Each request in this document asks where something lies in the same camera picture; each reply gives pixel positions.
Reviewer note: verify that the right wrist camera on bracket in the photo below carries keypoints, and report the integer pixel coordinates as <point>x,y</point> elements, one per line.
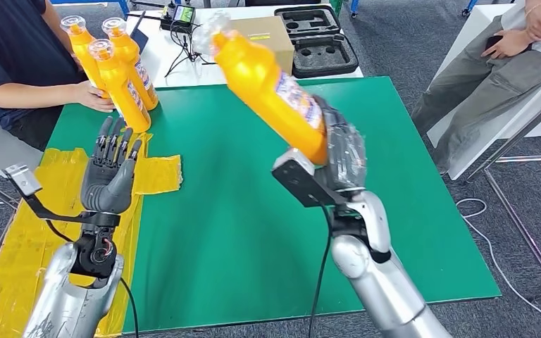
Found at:
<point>298,179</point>

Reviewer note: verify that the black foam case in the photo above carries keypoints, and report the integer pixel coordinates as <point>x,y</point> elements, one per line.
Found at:
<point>323,59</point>

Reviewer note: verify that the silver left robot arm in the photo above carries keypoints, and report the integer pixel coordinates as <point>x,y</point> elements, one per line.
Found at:
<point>72,303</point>

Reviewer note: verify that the person's right forearm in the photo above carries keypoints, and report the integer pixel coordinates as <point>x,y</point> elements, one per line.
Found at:
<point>28,95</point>

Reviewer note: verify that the brown cardboard box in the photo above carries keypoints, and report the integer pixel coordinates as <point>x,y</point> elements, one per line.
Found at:
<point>275,37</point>

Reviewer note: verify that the black object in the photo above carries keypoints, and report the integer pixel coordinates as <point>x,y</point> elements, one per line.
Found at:
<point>280,2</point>

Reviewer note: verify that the black phone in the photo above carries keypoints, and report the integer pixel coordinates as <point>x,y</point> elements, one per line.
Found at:
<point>493,42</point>

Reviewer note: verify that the black controller with green screen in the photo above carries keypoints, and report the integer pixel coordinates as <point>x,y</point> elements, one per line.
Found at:
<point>182,15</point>

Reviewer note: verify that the person's left forearm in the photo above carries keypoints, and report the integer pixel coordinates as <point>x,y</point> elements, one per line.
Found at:
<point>56,23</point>

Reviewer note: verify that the dark blue tablet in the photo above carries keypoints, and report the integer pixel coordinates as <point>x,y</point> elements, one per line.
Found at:
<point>141,39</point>

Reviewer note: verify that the person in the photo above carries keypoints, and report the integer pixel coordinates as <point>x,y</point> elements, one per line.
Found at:
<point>480,88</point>
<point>14,56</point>

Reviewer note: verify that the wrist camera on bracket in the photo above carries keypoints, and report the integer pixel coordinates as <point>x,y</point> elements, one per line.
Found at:
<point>298,179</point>
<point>23,179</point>

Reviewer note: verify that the yellow plastic sheet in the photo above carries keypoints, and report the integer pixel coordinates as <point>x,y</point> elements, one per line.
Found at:
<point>18,252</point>

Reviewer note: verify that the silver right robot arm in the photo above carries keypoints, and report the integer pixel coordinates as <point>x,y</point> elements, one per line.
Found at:
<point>382,280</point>

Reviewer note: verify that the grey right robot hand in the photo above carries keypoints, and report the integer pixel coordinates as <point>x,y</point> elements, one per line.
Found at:
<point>345,154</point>

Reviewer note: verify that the green bin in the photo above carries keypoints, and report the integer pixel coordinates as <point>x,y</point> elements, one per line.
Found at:
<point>337,4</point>

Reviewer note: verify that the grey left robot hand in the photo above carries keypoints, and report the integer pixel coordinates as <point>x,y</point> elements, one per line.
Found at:
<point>105,186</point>

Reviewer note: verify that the person's left hand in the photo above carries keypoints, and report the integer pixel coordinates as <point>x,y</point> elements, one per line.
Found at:
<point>510,44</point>

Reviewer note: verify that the orange plastic bottle clear cap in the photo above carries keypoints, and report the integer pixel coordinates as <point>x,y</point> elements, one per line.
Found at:
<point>84,51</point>
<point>261,88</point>
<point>133,51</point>
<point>121,93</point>

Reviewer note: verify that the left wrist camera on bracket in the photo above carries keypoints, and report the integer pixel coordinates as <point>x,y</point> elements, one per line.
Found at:
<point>23,179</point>

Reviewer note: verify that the white table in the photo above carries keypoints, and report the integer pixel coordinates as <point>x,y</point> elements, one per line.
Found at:
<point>172,78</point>

